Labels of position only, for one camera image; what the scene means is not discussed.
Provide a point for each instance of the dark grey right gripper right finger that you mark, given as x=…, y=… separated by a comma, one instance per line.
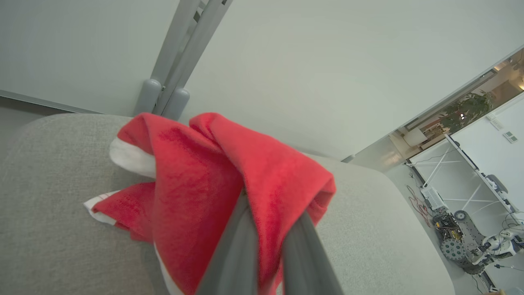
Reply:
x=309, y=266

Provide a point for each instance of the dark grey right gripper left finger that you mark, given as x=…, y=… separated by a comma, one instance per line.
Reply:
x=231, y=262

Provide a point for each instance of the red and white garment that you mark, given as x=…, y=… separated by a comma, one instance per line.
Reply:
x=196, y=184

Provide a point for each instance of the tracked robot with grey wheels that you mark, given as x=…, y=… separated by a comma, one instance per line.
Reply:
x=466, y=241

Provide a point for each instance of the light grey fabric sofa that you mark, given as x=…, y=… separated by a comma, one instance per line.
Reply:
x=61, y=229

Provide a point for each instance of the green potted plant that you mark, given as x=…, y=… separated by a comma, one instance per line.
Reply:
x=466, y=110

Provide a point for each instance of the white table with frame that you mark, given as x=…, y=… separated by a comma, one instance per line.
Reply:
x=470, y=172

